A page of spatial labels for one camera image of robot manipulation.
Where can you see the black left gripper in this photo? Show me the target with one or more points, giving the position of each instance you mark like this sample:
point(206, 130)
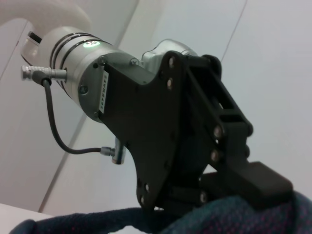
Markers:
point(151, 126)

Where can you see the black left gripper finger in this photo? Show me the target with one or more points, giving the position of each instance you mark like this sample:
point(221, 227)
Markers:
point(239, 151)
point(185, 198)

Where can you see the dark teal insulated lunch bag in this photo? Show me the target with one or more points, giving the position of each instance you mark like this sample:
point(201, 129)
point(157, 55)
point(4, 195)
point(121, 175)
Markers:
point(219, 217)

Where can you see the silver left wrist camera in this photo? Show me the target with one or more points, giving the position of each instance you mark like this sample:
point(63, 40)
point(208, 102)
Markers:
point(156, 56)

